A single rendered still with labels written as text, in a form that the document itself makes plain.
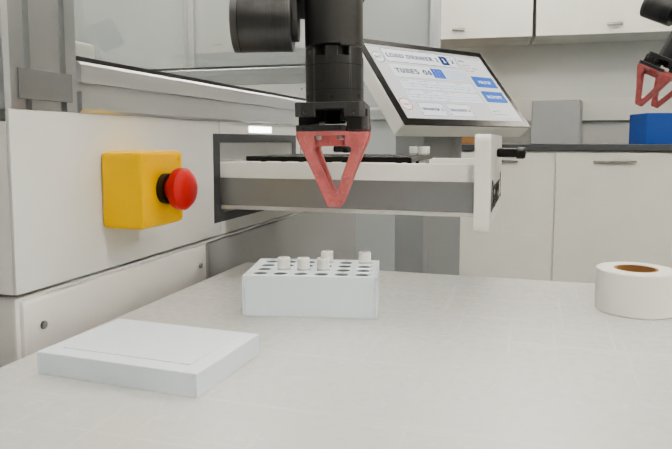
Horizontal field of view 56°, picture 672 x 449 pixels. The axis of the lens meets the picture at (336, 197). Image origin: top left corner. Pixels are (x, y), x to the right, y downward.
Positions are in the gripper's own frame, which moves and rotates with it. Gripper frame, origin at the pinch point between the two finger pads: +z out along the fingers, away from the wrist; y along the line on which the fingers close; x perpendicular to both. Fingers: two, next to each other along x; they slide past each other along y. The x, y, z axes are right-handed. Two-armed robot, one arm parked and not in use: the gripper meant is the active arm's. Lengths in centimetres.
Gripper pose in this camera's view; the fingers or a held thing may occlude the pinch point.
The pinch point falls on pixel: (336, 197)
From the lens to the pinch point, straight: 63.2
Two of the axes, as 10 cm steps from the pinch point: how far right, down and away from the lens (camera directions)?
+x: 10.0, 0.0, -1.0
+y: -1.0, 0.9, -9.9
